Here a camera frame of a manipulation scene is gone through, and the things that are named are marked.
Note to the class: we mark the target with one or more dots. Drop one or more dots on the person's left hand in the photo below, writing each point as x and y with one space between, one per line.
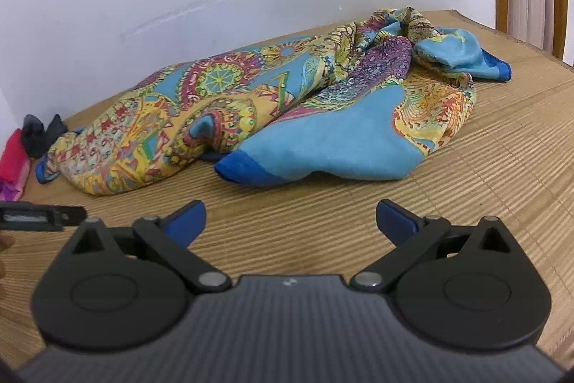
3 241

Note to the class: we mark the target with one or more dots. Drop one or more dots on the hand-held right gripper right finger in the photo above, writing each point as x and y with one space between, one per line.
394 224

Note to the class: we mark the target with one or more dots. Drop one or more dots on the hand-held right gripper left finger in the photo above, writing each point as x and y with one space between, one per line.
188 222

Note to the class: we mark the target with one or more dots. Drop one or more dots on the colourful patterned cloth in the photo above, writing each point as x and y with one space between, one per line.
349 131

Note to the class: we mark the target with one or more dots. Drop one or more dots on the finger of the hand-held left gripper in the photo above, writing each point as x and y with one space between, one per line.
74 216

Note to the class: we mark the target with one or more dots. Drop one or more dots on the pink rolled cloth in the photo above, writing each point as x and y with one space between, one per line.
11 161

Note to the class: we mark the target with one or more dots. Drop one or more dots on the dark grey rolled cloth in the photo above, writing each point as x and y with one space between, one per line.
38 138

